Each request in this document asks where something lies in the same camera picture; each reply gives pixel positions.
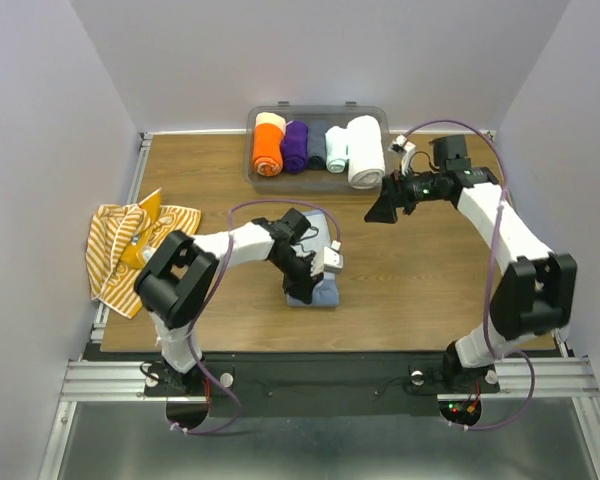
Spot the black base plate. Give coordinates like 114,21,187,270
141,351,499,418

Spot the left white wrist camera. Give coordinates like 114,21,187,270
312,246,344,275

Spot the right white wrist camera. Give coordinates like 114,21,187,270
389,135,417,175

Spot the purple rolled towel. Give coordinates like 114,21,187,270
280,121,308,174

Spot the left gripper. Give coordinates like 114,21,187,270
270,249,323,305

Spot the yellow striped towel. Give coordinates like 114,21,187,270
85,189,202,319

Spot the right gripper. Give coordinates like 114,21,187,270
363,162,444,224

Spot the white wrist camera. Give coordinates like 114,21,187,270
389,135,417,175
312,246,344,275

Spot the aluminium frame rail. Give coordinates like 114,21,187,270
37,130,600,480

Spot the light blue towel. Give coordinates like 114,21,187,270
286,210,339,308

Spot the dark grey rolled towel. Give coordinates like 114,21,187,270
307,120,327,170

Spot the white rolled towel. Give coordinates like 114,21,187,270
346,115,385,190

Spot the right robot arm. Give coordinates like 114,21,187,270
364,135,577,390

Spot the mint rolled towel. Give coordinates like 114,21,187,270
325,126,349,174

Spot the orange rolled towel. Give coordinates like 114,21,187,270
252,112,286,177

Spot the clear plastic bin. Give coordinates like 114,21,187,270
242,102,389,197

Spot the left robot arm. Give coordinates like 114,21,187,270
134,208,323,394

